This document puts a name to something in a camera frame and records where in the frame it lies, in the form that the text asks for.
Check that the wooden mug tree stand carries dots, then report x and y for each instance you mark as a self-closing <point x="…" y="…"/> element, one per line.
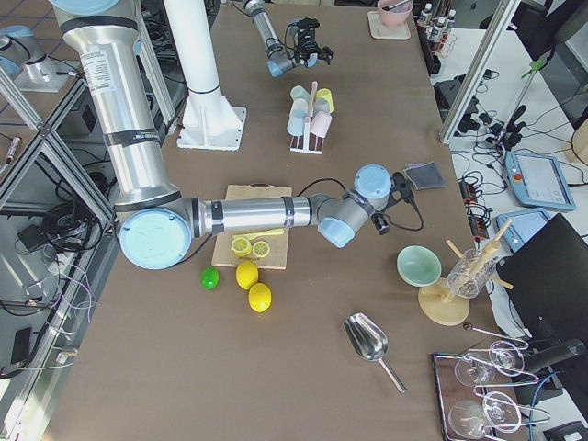
<point x="447" y="301"/>

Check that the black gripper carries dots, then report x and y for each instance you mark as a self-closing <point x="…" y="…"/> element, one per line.
<point x="379" y="220"/>
<point x="310" y="49"/>

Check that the white cup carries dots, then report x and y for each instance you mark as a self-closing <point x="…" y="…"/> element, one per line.
<point x="299" y="106"/>

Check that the pink cup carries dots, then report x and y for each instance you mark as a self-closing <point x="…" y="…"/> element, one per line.
<point x="320" y="124"/>

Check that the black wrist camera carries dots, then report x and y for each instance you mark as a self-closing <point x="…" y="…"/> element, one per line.
<point x="306" y="23"/>

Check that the glass mug on stand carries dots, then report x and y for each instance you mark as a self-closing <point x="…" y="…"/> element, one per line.
<point x="463" y="281"/>

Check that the cream serving tray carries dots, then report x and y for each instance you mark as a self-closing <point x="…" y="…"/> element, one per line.
<point x="388" y="26"/>

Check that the lemon half lower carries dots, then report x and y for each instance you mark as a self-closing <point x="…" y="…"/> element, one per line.
<point x="261" y="249"/>

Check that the whole lemon near board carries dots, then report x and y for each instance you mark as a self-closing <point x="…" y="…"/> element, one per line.
<point x="246" y="274"/>

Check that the green cup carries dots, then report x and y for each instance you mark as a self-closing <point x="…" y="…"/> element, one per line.
<point x="299" y="92"/>

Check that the green lime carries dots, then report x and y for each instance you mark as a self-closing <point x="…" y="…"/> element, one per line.
<point x="210" y="278"/>

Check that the white wire cup rack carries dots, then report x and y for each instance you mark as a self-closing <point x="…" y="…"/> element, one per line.
<point x="308" y="143"/>

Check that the blue teach pendant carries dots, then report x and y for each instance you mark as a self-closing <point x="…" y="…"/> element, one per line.
<point x="538" y="181"/>
<point x="524" y="225"/>

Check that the yellow cup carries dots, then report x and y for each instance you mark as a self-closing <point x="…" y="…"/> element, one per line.
<point x="326" y="93"/>

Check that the black tray with wine glasses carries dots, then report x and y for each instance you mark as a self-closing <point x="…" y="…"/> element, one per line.
<point x="474" y="391"/>

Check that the pink bowl with ice cubes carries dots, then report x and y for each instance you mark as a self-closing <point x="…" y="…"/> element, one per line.
<point x="393" y="13"/>

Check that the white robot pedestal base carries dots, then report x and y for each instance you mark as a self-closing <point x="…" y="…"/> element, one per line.
<point x="209" y="121"/>

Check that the metal scoop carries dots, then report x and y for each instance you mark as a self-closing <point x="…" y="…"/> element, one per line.
<point x="371" y="344"/>

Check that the lemon half upper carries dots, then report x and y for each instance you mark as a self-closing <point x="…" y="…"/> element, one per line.
<point x="241" y="246"/>

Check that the bamboo cutting board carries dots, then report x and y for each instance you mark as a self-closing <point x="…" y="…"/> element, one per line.
<point x="278" y="254"/>

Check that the light blue cup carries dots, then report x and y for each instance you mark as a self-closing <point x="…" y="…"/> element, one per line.
<point x="296" y="122"/>

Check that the grey cloth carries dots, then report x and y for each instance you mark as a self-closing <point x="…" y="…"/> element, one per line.
<point x="424" y="176"/>

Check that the whole lemon far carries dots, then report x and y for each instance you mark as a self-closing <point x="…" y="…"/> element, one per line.
<point x="260" y="297"/>

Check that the grey cup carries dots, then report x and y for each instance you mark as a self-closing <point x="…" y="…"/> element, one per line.
<point x="321" y="105"/>

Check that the green bowl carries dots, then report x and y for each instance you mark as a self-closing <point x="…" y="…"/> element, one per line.
<point x="418" y="266"/>

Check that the lemon half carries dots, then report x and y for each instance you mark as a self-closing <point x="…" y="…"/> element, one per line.
<point x="261" y="249"/>
<point x="241" y="246"/>

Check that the yellow plastic knife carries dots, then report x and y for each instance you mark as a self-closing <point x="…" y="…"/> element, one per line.
<point x="254" y="235"/>

